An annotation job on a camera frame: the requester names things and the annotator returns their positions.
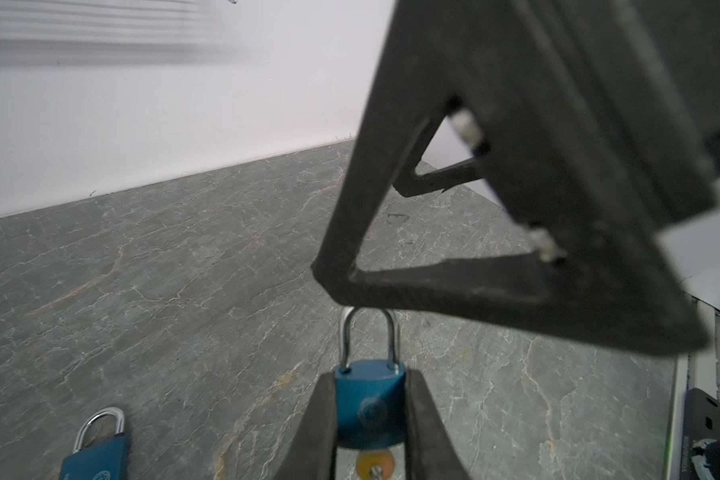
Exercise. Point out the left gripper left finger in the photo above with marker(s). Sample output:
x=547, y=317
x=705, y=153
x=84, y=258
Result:
x=312, y=453

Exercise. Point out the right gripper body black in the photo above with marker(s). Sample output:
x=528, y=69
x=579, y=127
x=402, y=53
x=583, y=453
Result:
x=650, y=69

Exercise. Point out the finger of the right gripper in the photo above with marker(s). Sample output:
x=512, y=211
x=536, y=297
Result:
x=409, y=183
x=461, y=80

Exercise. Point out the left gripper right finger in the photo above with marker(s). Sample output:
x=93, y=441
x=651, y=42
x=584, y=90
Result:
x=429, y=452

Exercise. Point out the small silver key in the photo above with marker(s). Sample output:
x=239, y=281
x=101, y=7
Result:
x=375, y=464

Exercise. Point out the small blue padlock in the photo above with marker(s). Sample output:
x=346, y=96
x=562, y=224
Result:
x=370, y=393

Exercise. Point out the large blue padlock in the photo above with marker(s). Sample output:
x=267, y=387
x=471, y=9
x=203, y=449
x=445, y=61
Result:
x=104, y=461

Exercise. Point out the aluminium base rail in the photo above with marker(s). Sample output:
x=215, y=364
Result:
x=695, y=370

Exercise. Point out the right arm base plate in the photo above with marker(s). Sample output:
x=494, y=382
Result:
x=700, y=446

